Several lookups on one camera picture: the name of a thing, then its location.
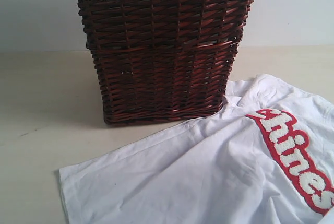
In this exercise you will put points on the dark red wicker basket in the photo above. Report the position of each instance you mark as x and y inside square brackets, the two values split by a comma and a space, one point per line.
[162, 60]

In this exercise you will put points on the white t-shirt red lettering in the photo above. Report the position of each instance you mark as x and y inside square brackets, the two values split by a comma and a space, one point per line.
[265, 157]

